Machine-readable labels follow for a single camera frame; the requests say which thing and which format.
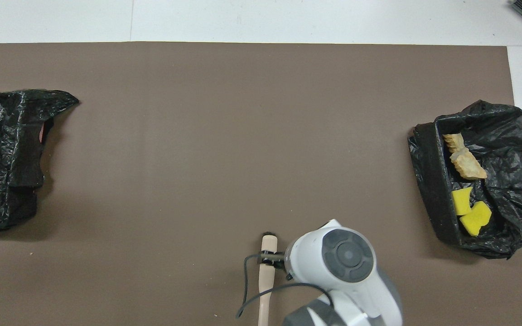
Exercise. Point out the beige hand brush black bristles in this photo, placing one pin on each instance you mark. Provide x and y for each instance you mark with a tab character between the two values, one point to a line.
268	280

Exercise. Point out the beige foam chunk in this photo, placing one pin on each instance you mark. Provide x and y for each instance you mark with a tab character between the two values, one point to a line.
454	141
468	165

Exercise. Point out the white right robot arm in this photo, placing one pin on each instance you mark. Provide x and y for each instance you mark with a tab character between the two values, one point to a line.
347	271

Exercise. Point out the red plastic bin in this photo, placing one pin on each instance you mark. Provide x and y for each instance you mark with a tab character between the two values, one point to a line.
42	132

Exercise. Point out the yellow sponge piece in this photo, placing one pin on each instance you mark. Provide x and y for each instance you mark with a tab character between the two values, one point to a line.
476	219
461	203

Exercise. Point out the crumpled black garbage bag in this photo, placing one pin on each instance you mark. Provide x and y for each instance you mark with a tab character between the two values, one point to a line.
2	181

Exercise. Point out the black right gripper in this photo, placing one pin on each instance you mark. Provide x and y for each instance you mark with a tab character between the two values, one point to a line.
280	260

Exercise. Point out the brown table mat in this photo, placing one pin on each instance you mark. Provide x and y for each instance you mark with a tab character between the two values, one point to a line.
197	136

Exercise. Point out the open black bag lined bin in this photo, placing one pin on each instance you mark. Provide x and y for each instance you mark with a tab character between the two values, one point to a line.
505	154

